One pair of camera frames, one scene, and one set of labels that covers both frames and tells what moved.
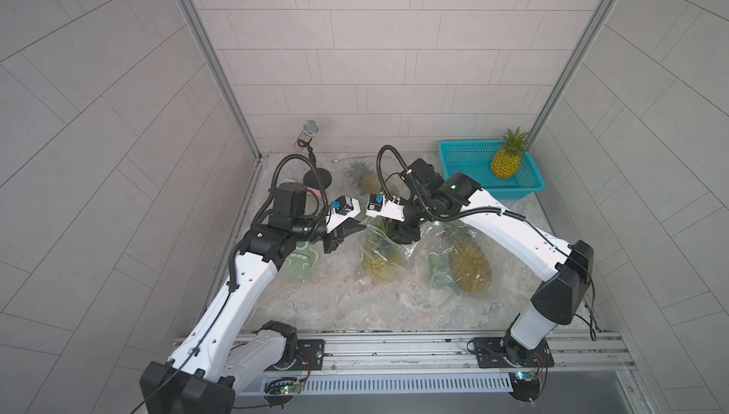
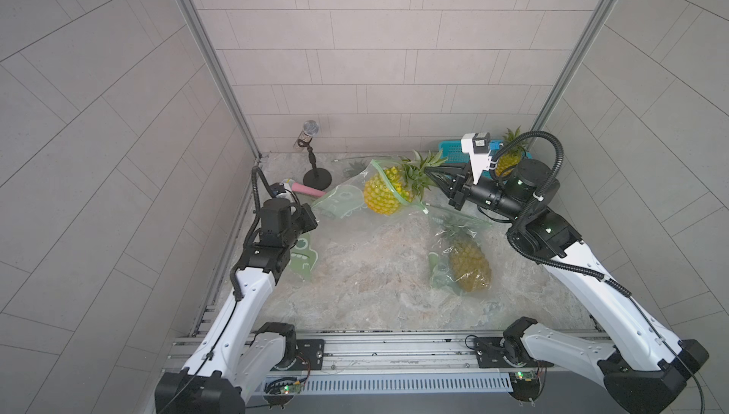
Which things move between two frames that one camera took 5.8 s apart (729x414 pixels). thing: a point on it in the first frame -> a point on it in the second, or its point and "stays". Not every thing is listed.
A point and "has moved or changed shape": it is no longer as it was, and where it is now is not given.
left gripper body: (327, 242) -> (303, 221)
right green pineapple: (469, 265) stays
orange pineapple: (505, 161) stays
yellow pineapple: (383, 258) has moved or changed shape
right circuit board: (525, 385) stays
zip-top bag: (383, 260) has moved or changed shape
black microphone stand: (321, 178) stays
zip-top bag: (302, 260) stays
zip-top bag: (459, 261) stays
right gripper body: (410, 224) -> (464, 194)
